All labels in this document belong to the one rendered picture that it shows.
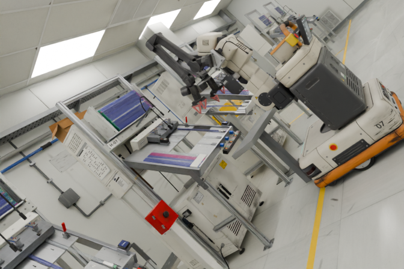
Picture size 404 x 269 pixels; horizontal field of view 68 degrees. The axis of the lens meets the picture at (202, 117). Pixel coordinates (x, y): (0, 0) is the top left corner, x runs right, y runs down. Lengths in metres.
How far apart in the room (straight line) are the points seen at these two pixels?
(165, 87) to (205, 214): 1.90
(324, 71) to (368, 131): 0.43
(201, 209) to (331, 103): 1.24
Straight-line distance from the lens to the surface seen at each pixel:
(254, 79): 2.15
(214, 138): 2.56
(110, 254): 1.77
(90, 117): 2.72
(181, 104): 3.79
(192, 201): 2.42
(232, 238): 2.53
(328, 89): 1.94
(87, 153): 2.80
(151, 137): 2.69
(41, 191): 3.89
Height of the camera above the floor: 0.92
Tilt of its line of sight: 1 degrees up
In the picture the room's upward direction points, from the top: 46 degrees counter-clockwise
